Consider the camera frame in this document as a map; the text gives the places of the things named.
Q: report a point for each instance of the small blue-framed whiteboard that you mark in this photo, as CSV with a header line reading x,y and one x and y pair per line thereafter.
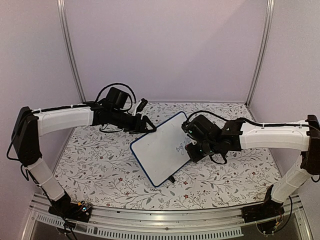
x,y
162,153

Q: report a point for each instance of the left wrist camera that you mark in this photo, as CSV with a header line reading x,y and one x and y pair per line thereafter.
x,y
138,107

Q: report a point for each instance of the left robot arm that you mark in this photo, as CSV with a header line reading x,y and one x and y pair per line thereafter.
x,y
119,108

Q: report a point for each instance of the aluminium frame post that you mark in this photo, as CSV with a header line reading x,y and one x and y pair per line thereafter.
x,y
61,7
270,4

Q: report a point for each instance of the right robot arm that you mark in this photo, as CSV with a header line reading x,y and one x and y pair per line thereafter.
x,y
242,134

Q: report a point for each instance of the left aluminium frame post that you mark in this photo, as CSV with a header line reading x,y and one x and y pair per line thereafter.
x,y
61,7

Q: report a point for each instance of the front aluminium rail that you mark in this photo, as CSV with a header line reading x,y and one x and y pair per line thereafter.
x,y
108,223

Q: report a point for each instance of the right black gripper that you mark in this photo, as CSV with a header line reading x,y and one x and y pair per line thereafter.
x,y
195,157

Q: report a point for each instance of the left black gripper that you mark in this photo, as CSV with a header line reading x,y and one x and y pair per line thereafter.
x,y
137,129

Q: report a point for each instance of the right aluminium frame post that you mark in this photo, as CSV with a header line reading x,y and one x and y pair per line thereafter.
x,y
270,4

